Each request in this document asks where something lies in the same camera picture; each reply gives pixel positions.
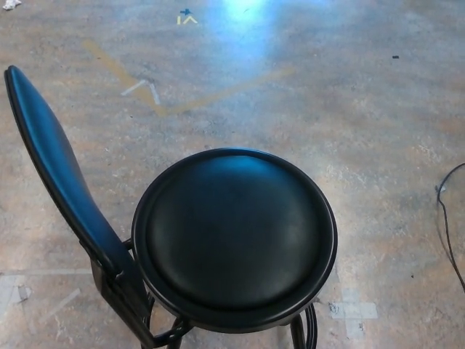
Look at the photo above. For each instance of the black swivel chair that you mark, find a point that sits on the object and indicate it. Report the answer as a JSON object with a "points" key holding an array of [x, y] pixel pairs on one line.
{"points": [[236, 232]]}

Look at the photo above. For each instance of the crumpled white paper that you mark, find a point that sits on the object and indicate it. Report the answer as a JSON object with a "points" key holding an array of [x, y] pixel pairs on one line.
{"points": [[13, 4]]}

